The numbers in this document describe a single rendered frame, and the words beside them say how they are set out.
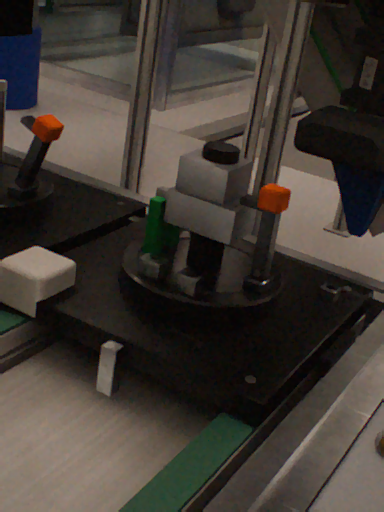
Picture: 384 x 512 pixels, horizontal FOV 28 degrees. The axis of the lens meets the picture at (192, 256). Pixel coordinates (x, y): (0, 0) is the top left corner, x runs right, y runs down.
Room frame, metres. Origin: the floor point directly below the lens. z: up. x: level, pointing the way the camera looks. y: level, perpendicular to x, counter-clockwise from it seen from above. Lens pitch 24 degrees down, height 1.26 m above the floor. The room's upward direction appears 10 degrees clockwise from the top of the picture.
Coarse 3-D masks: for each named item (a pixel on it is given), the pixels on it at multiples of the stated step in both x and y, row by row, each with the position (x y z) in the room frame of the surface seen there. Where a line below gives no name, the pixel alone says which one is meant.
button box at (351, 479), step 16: (368, 432) 0.44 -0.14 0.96; (352, 448) 0.42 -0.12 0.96; (368, 448) 0.42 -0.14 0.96; (352, 464) 0.40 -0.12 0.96; (368, 464) 0.40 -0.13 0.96; (336, 480) 0.38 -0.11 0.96; (352, 480) 0.38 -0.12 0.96; (368, 480) 0.39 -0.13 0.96; (320, 496) 0.36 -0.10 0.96; (336, 496) 0.37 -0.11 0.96; (352, 496) 0.37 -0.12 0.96; (368, 496) 0.37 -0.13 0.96
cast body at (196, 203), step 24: (216, 144) 0.60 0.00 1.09; (192, 168) 0.58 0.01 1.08; (216, 168) 0.57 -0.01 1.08; (240, 168) 0.58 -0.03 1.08; (168, 192) 0.59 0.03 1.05; (192, 192) 0.58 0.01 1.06; (216, 192) 0.57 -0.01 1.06; (240, 192) 0.59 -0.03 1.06; (168, 216) 0.59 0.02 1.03; (192, 216) 0.58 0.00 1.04; (216, 216) 0.57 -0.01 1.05; (240, 216) 0.57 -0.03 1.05
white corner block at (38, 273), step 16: (16, 256) 0.55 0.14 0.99; (32, 256) 0.56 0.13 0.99; (48, 256) 0.56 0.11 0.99; (0, 272) 0.54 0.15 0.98; (16, 272) 0.53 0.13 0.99; (32, 272) 0.53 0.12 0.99; (48, 272) 0.53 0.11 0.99; (64, 272) 0.55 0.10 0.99; (0, 288) 0.54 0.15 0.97; (16, 288) 0.53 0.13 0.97; (32, 288) 0.52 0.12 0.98; (48, 288) 0.53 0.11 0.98; (64, 288) 0.55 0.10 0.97; (16, 304) 0.53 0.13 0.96; (32, 304) 0.52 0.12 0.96
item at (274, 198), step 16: (272, 192) 0.56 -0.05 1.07; (288, 192) 0.57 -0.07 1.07; (256, 208) 0.57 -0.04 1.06; (272, 208) 0.56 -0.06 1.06; (272, 224) 0.56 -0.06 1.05; (256, 240) 0.57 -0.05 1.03; (272, 240) 0.57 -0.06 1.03; (256, 256) 0.57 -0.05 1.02; (272, 256) 0.57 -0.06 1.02; (256, 272) 0.56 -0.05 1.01
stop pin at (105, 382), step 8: (104, 344) 0.48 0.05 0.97; (112, 344) 0.48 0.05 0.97; (120, 344) 0.48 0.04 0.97; (104, 352) 0.48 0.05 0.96; (112, 352) 0.48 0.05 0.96; (120, 352) 0.48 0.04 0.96; (104, 360) 0.48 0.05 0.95; (112, 360) 0.47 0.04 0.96; (120, 360) 0.48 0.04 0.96; (104, 368) 0.48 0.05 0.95; (112, 368) 0.47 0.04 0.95; (120, 368) 0.48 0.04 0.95; (104, 376) 0.48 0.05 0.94; (112, 376) 0.47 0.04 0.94; (120, 376) 0.48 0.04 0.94; (104, 384) 0.48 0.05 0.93; (112, 384) 0.47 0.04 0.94; (104, 392) 0.48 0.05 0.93; (112, 392) 0.48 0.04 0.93
